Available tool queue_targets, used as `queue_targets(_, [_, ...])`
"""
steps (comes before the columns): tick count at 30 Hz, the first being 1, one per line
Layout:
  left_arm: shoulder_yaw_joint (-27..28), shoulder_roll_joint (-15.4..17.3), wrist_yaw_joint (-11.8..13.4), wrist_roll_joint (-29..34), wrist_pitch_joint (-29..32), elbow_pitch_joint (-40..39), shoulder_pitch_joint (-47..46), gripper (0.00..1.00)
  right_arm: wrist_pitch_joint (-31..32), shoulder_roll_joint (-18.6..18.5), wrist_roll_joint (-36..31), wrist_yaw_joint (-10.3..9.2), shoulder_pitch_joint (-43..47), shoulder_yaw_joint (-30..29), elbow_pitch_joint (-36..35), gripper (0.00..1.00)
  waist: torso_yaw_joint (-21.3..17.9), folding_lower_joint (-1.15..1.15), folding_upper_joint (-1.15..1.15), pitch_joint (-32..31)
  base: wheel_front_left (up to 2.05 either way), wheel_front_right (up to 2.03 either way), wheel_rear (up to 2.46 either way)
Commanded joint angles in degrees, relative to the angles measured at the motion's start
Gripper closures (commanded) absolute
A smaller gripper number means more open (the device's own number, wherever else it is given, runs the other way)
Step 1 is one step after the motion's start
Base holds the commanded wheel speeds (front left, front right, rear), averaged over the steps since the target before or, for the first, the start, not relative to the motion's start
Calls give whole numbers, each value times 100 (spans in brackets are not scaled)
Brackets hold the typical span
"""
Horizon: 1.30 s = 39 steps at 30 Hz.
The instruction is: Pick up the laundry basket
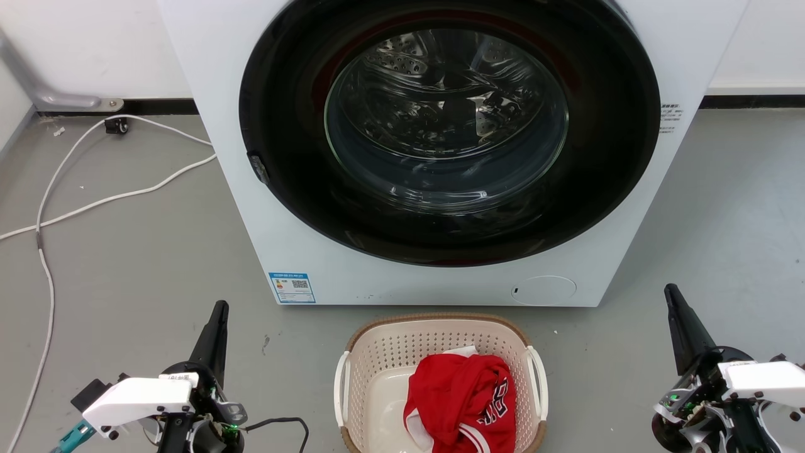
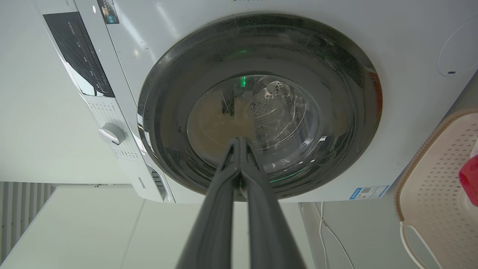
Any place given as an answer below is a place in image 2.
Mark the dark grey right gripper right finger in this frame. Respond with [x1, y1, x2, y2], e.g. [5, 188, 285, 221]
[239, 137, 307, 269]

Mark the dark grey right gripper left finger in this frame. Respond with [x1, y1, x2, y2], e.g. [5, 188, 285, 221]
[176, 137, 240, 269]

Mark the beige perforated laundry basket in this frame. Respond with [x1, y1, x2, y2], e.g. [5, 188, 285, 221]
[395, 109, 478, 269]

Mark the round dark washing machine door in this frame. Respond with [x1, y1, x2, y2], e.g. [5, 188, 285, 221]
[137, 14, 383, 199]

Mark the silver washing machine dial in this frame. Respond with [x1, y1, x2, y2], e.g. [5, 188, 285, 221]
[99, 123, 126, 145]

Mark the white front-load washing machine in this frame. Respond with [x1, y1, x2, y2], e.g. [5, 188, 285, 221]
[35, 0, 478, 204]

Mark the white slatted radiator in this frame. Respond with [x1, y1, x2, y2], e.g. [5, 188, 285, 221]
[0, 182, 56, 262]

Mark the red garment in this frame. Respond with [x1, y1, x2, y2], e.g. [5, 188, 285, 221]
[459, 139, 478, 207]

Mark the white power cable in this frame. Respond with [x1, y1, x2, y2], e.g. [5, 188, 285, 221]
[313, 202, 355, 269]

